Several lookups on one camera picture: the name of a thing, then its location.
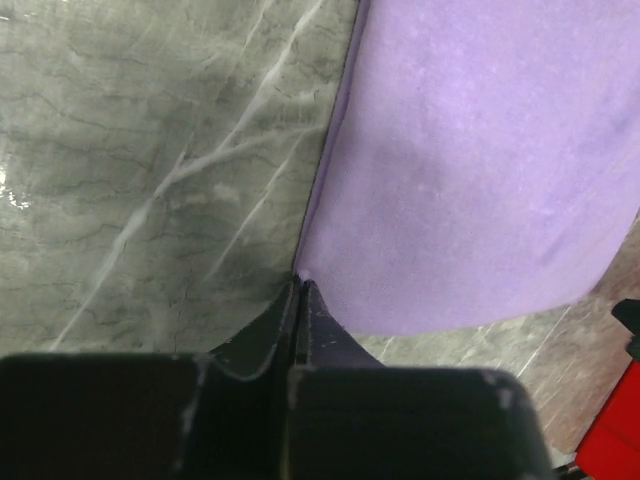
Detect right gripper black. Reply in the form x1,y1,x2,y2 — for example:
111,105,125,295
611,299,640,360

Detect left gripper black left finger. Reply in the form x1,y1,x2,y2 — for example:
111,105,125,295
1,279,300,479

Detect purple t-shirt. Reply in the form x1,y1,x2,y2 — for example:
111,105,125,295
296,1,639,335

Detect red plastic bin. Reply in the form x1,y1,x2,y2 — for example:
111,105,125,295
575,360,640,480

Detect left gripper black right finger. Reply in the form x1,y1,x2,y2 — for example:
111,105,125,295
284,281,554,479

